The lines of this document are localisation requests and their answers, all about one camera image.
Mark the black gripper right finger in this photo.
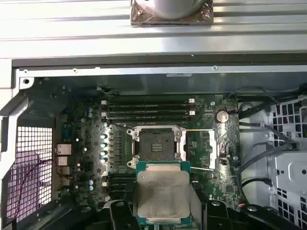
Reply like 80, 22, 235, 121
203, 202, 299, 230

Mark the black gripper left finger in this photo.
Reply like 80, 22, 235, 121
35, 201, 142, 230

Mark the square CPU with silver top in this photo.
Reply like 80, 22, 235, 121
135, 161, 192, 226

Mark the metal socket cover frame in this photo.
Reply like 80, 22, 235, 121
181, 128, 221, 171

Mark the black RAM slot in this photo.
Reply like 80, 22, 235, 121
105, 103, 192, 110
107, 178, 137, 185
107, 172, 137, 179
105, 109, 195, 116
105, 115, 192, 123
103, 182, 137, 190
105, 97, 195, 104

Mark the metal rear port block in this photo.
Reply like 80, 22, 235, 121
56, 155, 70, 166
57, 143, 72, 155
55, 166, 70, 178

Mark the grey metal drive cage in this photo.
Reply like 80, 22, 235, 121
266, 94, 307, 230

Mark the round silver coin battery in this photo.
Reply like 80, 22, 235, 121
216, 110, 228, 123

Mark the blue port connector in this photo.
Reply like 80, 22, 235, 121
61, 123, 72, 141

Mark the green motherboard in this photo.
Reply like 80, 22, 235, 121
54, 94, 240, 213

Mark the black and grey PC case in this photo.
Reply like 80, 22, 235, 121
0, 54, 307, 230

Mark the CPU socket with metal bracket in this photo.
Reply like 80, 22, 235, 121
126, 125, 190, 168

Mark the thick black cable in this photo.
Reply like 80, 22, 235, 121
238, 119, 297, 150

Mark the brown square base plate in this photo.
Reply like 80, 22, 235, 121
130, 0, 214, 26

